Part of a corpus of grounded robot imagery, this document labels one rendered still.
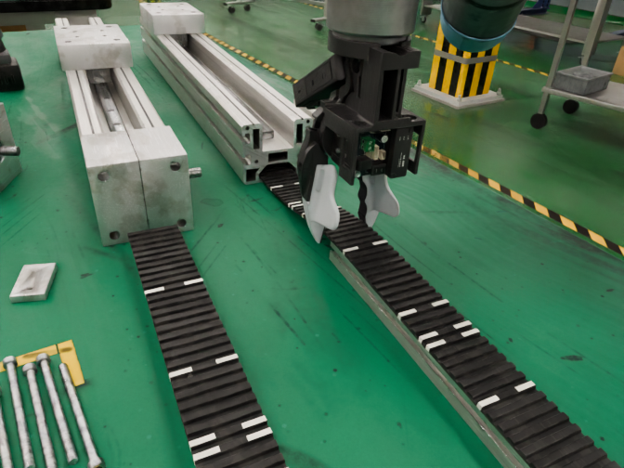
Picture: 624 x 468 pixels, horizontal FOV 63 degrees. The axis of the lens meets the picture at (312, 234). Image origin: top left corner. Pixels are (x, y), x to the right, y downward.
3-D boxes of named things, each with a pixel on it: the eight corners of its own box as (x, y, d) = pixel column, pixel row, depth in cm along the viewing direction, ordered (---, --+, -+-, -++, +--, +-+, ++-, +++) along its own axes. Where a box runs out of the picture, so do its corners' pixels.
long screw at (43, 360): (36, 364, 40) (33, 355, 40) (50, 359, 41) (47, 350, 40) (67, 470, 33) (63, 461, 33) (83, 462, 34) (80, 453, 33)
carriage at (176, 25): (205, 45, 113) (203, 13, 109) (155, 48, 109) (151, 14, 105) (188, 32, 125) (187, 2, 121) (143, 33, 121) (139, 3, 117)
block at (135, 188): (214, 226, 59) (209, 150, 54) (102, 247, 55) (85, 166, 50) (195, 192, 66) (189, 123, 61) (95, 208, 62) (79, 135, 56)
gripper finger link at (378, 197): (386, 254, 53) (380, 179, 47) (358, 227, 57) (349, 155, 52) (411, 242, 54) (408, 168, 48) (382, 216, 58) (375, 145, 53)
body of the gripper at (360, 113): (346, 193, 44) (359, 50, 38) (305, 155, 51) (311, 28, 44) (418, 180, 47) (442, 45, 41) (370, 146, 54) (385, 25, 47)
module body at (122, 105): (176, 195, 65) (170, 133, 61) (95, 208, 62) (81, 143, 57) (106, 53, 126) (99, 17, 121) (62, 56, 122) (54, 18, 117)
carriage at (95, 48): (136, 83, 87) (130, 42, 83) (66, 88, 82) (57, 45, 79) (123, 60, 99) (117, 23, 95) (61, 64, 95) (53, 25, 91)
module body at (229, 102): (309, 174, 73) (313, 117, 68) (243, 185, 69) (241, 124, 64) (182, 49, 133) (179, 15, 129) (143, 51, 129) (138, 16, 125)
